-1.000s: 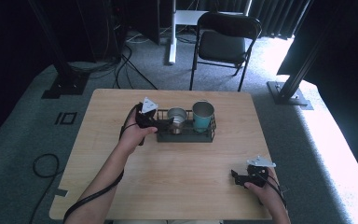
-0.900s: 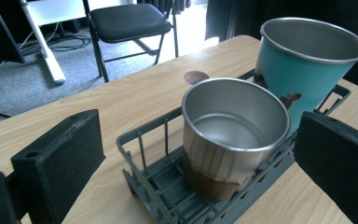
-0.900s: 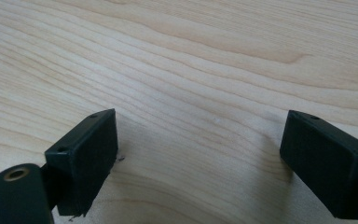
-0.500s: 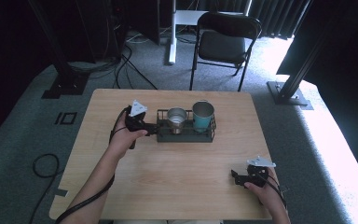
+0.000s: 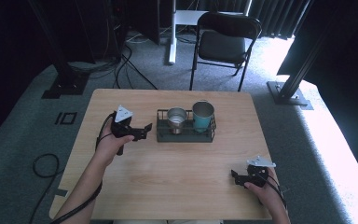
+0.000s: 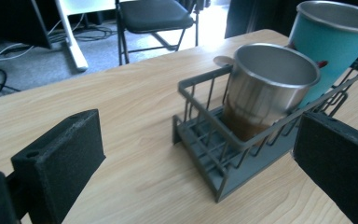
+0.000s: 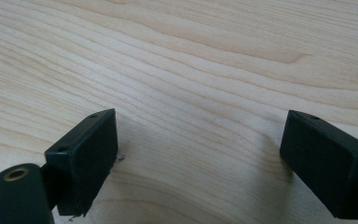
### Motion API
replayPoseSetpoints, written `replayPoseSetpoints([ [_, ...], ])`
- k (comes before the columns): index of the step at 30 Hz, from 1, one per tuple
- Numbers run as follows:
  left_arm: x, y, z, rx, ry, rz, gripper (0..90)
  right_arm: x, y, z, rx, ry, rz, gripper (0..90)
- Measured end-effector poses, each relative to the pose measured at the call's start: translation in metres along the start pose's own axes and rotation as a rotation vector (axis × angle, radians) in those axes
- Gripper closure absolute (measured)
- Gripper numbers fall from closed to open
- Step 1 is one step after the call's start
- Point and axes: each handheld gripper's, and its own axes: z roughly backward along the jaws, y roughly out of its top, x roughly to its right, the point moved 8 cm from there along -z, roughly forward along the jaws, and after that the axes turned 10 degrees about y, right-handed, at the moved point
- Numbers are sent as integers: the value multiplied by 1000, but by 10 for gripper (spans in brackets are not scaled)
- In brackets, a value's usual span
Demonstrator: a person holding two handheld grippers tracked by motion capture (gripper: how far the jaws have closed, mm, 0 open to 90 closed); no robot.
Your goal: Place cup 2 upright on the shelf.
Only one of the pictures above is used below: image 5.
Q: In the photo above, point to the black metal stand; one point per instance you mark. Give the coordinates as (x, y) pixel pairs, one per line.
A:
(287, 93)
(65, 84)

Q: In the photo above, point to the silver metal cup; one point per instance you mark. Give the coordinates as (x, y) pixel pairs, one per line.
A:
(177, 119)

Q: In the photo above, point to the person's left hand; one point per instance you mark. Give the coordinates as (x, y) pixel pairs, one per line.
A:
(110, 147)

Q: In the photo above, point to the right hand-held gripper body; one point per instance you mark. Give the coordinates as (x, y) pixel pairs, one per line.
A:
(258, 174)

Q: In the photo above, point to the black cabinet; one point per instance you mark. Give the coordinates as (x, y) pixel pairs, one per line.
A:
(144, 18)

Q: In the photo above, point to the teal metal cup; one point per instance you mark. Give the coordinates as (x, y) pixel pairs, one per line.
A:
(202, 116)

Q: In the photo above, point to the person's right hand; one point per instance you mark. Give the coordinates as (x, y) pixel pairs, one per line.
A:
(265, 193)

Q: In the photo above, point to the grey floor tape piece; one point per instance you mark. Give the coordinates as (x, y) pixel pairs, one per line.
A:
(61, 192)

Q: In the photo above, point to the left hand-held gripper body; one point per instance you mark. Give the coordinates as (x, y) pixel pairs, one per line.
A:
(122, 126)

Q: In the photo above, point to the black folding chair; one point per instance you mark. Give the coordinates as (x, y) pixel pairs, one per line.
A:
(222, 46)

